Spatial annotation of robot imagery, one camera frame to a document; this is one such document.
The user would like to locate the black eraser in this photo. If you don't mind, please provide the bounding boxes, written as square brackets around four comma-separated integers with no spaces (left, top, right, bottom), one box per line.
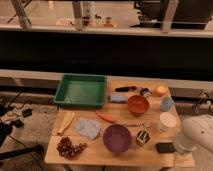
[156,142,175,153]

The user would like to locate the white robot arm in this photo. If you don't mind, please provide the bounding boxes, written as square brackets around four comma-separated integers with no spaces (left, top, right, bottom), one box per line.
[172,114,213,167]

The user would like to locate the small metal cup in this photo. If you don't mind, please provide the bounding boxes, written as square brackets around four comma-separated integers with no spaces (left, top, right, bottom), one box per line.
[136,130,150,146]

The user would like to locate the light blue cup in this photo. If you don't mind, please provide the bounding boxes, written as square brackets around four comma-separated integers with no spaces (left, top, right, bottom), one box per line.
[160,97,175,112]

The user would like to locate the purple bowl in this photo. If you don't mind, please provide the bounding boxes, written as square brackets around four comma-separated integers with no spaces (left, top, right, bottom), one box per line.
[103,124,131,154]

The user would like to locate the orange bowl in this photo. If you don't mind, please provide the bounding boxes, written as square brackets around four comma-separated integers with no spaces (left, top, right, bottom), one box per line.
[127,95,150,116]

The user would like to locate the orange fruit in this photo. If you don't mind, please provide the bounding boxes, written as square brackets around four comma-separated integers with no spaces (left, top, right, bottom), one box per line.
[154,86,167,97]

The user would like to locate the blue sponge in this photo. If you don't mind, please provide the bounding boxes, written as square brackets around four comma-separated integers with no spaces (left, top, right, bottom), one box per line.
[109,93,127,103]

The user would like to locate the orange carrot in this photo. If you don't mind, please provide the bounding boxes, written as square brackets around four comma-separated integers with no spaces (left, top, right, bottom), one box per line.
[96,111,116,123]

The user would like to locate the light blue cloth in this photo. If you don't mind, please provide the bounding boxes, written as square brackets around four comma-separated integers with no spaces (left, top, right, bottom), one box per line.
[75,118,101,140]

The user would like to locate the bunch of red grapes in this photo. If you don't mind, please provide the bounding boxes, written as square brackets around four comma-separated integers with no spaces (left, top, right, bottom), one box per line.
[57,137,87,160]

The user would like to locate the yellow banana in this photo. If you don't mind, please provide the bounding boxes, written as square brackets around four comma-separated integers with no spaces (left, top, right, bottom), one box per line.
[57,112,75,135]

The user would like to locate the green plastic tray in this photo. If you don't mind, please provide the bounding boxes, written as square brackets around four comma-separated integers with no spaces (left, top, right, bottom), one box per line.
[54,74,107,109]

